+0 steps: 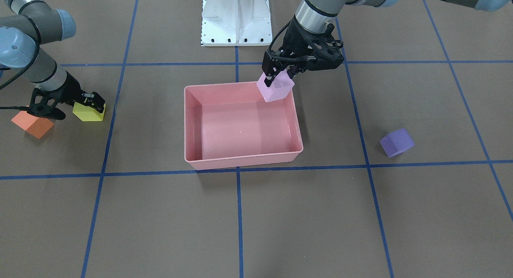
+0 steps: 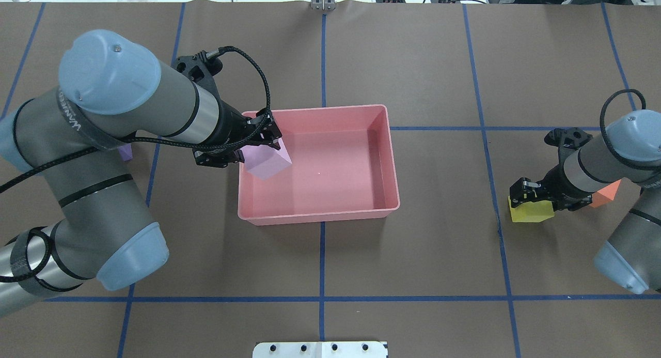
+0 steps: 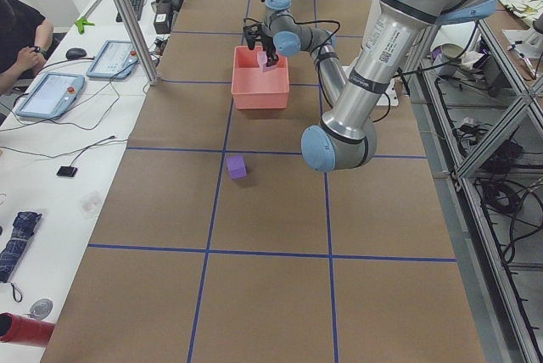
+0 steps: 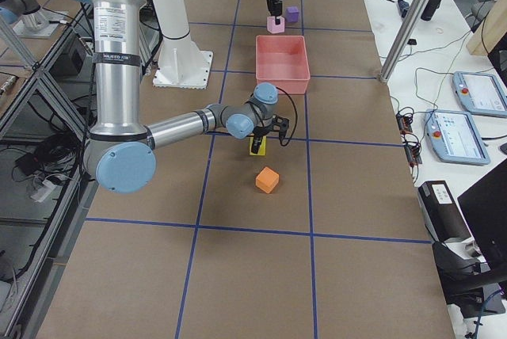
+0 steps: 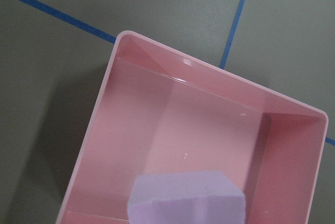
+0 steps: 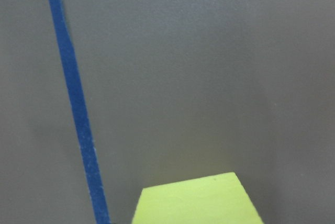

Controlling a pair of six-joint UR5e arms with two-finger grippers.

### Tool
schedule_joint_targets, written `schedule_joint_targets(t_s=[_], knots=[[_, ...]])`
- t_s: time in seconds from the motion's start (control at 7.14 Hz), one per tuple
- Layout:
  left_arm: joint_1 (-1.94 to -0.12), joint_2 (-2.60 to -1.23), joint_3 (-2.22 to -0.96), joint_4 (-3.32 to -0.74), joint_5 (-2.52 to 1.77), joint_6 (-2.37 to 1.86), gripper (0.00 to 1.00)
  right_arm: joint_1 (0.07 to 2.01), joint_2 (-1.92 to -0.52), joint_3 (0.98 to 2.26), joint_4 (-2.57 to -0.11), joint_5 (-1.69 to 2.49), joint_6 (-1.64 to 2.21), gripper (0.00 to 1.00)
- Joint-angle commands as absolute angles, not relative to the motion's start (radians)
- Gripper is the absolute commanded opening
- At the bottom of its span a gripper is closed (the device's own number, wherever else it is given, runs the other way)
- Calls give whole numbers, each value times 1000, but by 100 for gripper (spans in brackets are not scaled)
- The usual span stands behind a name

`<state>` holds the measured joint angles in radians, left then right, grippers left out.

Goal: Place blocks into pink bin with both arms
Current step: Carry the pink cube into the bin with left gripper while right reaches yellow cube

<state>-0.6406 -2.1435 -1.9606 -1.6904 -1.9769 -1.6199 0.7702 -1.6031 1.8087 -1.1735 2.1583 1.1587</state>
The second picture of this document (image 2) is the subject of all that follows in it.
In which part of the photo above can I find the purple foam block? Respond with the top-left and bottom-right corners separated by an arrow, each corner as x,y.
117,144 -> 134,162

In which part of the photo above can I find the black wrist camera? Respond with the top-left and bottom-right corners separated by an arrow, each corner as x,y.
544,127 -> 593,165
171,50 -> 224,92

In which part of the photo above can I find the yellow foam block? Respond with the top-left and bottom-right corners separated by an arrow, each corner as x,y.
508,196 -> 555,223

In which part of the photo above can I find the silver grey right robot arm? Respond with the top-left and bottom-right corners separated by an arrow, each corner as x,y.
508,110 -> 660,294

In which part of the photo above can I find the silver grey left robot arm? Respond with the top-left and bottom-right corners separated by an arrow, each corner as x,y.
2,30 -> 282,316

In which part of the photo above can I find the pink foam block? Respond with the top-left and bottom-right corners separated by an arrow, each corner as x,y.
240,141 -> 292,180

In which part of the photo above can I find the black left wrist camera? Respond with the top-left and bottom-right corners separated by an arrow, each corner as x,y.
171,50 -> 224,92

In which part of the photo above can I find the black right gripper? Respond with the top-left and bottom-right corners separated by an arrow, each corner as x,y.
509,164 -> 592,211

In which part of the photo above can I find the orange foam block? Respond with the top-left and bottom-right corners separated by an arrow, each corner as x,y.
589,180 -> 621,208

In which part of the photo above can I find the black right camera cable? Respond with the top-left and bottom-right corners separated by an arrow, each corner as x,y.
600,88 -> 661,173

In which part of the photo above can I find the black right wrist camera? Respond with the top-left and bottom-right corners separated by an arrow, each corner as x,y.
544,127 -> 593,165

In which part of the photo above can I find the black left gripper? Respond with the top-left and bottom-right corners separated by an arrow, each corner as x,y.
192,102 -> 282,168

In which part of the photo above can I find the pink plastic bin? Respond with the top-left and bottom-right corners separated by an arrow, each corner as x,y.
238,104 -> 400,226

